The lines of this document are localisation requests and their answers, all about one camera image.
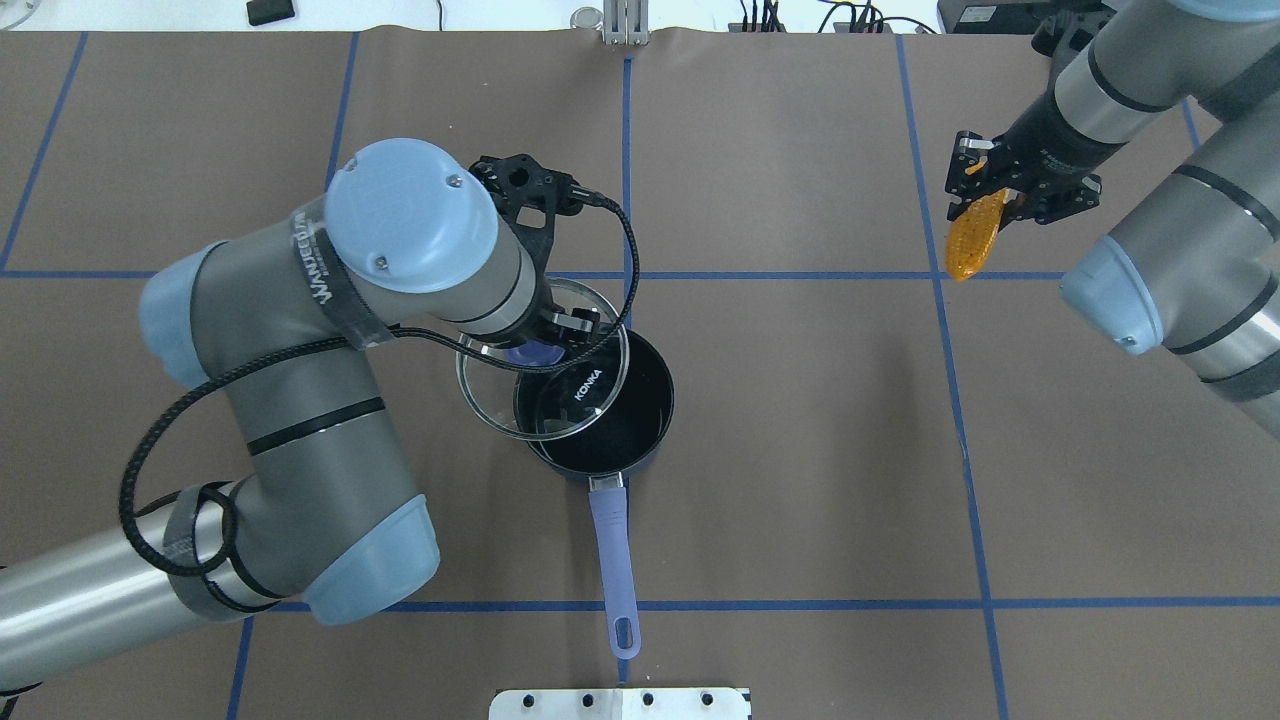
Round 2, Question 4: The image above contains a dark blue saucepan purple handle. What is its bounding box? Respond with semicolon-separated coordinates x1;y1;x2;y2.
529;331;675;660

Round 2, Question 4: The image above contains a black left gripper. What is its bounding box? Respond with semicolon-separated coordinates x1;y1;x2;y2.
520;281;603;369

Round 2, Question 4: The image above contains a small black device on table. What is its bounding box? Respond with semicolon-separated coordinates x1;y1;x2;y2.
244;0;296;27

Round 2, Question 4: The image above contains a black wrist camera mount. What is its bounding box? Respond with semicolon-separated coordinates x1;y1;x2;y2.
1030;3;1117;61
468;154;585;270

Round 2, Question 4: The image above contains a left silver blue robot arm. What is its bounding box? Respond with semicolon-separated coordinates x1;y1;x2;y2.
3;138;622;705

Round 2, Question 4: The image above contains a metal base plate with holes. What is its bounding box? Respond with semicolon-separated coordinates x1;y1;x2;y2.
488;687;753;719

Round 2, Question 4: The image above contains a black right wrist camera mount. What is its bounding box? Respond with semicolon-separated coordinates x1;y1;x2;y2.
1030;3;1117;61

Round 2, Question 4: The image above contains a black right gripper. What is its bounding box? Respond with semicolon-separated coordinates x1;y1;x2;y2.
945;100;1103;225

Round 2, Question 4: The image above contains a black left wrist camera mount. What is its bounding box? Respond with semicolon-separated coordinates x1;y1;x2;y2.
468;154;585;270

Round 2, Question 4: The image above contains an aluminium frame post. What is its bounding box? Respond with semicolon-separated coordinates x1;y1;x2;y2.
600;0;652;46

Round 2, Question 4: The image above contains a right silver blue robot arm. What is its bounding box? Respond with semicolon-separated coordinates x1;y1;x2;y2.
943;1;1279;436

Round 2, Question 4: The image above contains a yellow plastic corn cob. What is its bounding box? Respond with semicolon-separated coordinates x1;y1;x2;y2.
943;190;1009;282

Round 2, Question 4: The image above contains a brown table mat blue grid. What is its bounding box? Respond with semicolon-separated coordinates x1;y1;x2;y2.
3;27;1277;719

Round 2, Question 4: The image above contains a glass lid purple knob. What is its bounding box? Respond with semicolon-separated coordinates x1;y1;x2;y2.
454;278;631;441

